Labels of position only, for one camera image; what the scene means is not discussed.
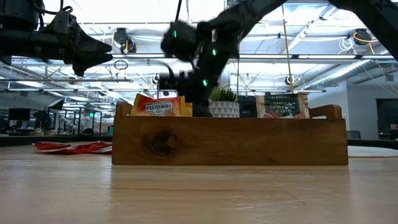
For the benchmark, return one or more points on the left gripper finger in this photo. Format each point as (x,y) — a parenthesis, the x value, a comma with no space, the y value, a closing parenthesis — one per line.
(87,60)
(90,46)

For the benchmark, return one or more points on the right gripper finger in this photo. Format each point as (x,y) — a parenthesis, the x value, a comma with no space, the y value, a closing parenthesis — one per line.
(208,104)
(196,104)

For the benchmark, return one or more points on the mango magic tea bag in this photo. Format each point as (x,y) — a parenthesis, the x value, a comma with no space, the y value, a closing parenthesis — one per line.
(158,109)
(189,110)

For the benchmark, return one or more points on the wooden three-compartment tray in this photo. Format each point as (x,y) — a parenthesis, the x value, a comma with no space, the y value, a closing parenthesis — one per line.
(233,143)

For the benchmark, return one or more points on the vanilla cinnamon apple tea bag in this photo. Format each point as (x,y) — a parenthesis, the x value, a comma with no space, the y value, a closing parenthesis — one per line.
(281,107)

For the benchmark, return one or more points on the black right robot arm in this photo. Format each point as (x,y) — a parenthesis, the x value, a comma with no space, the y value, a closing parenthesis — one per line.
(373,18)

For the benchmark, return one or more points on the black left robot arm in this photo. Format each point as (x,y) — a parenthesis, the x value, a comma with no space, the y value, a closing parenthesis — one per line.
(15,12)

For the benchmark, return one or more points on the strawberry sensation tea bag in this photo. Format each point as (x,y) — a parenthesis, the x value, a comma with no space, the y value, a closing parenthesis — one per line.
(49,145)
(81,148)

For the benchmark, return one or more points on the succulent in white patterned pot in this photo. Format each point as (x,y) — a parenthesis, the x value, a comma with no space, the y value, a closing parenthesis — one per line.
(224,109)

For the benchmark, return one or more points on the black mesh computer case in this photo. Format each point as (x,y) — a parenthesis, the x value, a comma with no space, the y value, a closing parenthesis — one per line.
(247,107)

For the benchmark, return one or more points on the dark background robot workstation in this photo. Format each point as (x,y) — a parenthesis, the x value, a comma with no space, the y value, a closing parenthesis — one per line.
(56,104)

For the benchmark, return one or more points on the black computer monitor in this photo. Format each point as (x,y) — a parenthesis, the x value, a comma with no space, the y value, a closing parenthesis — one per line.
(18,114)

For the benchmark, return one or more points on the grey office chair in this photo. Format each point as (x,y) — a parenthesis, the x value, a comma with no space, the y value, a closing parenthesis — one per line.
(353,134)

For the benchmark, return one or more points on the white round woven placemat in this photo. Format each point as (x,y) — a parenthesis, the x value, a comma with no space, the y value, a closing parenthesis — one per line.
(373,152)

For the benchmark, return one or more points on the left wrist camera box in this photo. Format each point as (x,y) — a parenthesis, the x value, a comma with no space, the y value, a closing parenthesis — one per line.
(60,23)

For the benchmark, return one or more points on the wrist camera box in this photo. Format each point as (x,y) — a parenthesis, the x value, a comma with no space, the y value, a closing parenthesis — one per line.
(178,43)
(60,23)

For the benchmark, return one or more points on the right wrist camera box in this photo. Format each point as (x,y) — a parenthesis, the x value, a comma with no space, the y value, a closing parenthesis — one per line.
(178,43)

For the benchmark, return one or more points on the black aluminium table frame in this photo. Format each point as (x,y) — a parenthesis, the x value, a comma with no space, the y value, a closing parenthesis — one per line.
(15,140)

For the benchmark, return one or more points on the silver ventilation duct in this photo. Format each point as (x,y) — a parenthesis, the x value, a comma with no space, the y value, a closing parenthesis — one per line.
(342,73)

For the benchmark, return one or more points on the large dark wall display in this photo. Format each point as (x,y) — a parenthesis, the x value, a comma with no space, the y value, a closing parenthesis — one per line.
(387,115)

